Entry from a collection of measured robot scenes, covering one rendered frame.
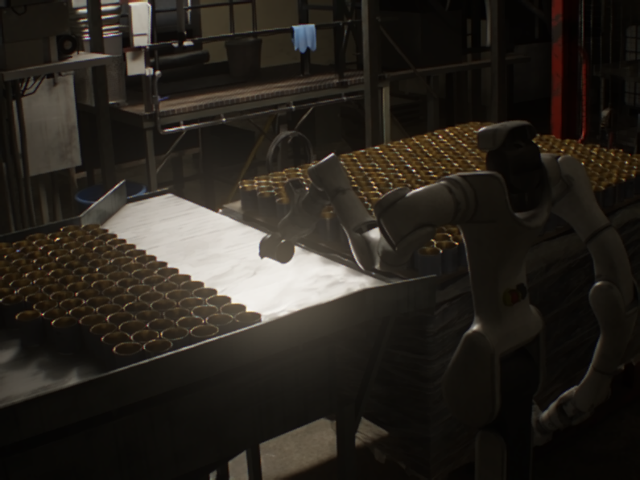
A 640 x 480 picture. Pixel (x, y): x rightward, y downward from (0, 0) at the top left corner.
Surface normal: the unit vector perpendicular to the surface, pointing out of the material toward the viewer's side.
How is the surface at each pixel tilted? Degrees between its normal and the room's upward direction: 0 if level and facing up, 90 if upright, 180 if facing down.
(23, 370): 0
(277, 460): 0
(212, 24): 90
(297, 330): 90
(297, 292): 0
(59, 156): 90
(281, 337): 90
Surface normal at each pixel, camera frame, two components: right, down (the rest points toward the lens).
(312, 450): -0.04, -0.94
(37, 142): 0.60, 0.23
